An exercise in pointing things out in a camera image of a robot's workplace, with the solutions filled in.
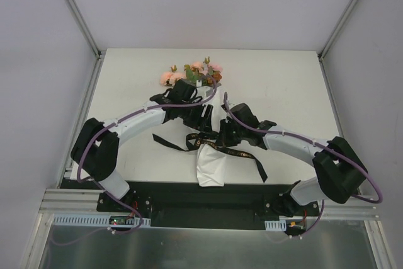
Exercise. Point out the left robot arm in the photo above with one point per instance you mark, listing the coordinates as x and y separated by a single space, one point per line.
95 150

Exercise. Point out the cable duct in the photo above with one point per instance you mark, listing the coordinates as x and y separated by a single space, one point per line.
94 220
276 225

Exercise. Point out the right cable duct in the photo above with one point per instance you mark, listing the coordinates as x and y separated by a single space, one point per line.
276 225

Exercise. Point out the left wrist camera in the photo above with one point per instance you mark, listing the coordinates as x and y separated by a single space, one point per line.
206 92

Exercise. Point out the aluminium frame post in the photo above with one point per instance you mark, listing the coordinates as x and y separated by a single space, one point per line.
83 27
341 23

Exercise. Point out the right aluminium frame post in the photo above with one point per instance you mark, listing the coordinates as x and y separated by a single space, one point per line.
341 23

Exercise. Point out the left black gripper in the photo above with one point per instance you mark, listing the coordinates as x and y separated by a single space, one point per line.
199 120

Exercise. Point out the black printed ribbon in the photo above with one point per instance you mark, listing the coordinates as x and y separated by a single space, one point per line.
193 142

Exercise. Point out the peach rose stem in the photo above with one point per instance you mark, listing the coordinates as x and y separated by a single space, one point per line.
214 68
172 76

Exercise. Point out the left aluminium frame post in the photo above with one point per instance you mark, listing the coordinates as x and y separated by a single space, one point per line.
83 27

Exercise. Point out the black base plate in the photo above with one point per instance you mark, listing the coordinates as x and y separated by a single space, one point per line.
187 205

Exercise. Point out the left cable duct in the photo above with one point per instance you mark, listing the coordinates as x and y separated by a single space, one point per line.
94 220

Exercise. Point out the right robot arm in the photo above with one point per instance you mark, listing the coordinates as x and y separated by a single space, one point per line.
338 170

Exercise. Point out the pink rose stem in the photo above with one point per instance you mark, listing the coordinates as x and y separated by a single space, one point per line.
198 68

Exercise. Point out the aluminium rail profile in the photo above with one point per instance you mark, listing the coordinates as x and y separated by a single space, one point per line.
72 197

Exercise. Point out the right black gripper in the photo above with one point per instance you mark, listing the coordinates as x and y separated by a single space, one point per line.
227 133

